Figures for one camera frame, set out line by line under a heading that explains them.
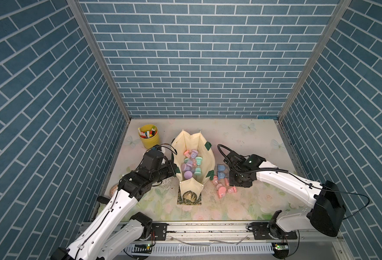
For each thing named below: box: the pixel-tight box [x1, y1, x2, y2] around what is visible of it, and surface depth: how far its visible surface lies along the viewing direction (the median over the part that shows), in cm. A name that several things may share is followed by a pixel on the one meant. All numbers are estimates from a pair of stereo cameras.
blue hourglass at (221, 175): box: [217, 171, 226, 181], surface depth 90 cm
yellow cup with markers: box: [137, 124, 161, 149], surface depth 96 cm
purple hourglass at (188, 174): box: [183, 170, 193, 180], surface depth 84 cm
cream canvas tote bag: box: [171, 129, 216, 201], surface depth 85 cm
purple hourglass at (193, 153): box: [190, 148, 199, 159], surface depth 95 cm
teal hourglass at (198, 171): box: [193, 156, 203, 176], surface depth 93 cm
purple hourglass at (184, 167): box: [180, 163, 193, 172], surface depth 88 cm
